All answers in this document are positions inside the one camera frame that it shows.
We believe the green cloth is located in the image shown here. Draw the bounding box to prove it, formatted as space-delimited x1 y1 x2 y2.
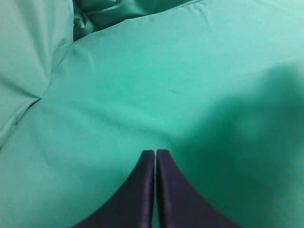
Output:
0 0 304 228

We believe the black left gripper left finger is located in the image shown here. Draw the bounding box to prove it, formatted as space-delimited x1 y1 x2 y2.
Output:
75 150 154 228

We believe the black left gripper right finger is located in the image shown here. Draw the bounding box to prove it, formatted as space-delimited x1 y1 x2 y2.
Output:
156 149 239 228

